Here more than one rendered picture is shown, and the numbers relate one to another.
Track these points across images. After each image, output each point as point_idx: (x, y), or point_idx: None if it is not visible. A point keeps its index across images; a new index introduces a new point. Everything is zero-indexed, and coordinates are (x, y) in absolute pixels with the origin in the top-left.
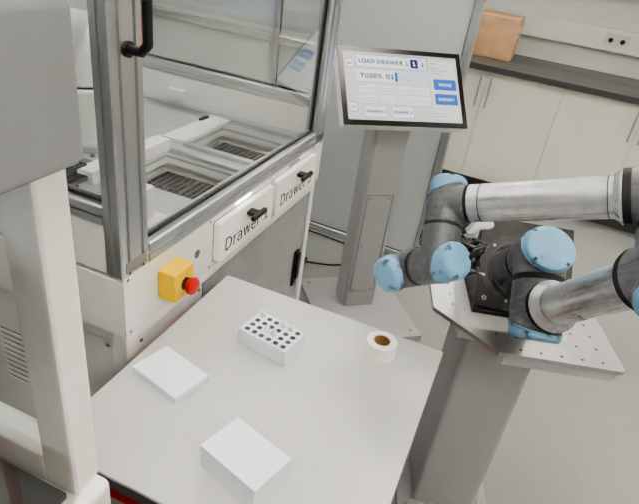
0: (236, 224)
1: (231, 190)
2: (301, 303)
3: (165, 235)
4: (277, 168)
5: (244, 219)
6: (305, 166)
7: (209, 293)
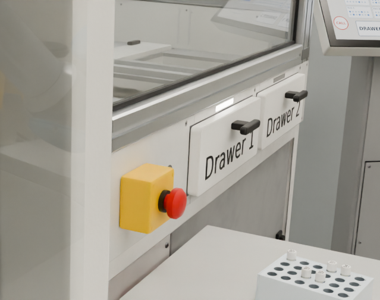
0: (219, 139)
1: (212, 81)
2: (339, 253)
3: (132, 115)
4: (261, 75)
5: (228, 136)
6: (293, 87)
7: (186, 245)
